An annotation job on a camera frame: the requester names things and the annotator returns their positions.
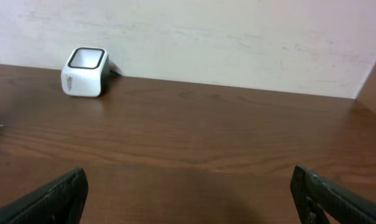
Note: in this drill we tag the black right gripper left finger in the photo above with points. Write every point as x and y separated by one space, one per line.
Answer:
59 201

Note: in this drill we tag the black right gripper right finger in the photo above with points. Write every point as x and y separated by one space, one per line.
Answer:
317 197

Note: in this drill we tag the white barcode scanner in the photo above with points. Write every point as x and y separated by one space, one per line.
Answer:
87 72

